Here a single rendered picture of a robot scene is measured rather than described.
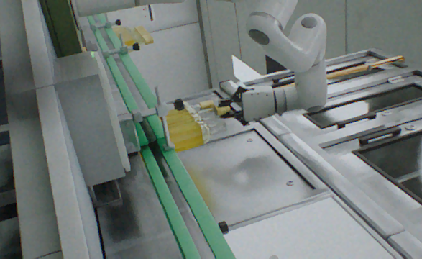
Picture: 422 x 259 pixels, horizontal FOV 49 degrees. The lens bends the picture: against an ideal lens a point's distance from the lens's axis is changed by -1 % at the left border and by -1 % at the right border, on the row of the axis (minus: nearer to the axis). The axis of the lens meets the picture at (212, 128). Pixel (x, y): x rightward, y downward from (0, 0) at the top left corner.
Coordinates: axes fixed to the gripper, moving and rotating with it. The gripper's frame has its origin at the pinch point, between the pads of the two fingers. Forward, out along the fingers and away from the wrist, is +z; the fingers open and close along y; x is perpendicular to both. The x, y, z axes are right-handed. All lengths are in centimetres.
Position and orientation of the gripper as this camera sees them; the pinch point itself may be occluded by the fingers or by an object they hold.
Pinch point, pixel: (225, 108)
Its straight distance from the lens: 143.4
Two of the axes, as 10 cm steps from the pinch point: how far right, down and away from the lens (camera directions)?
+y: -1.3, -8.8, -4.6
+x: 0.6, 4.6, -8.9
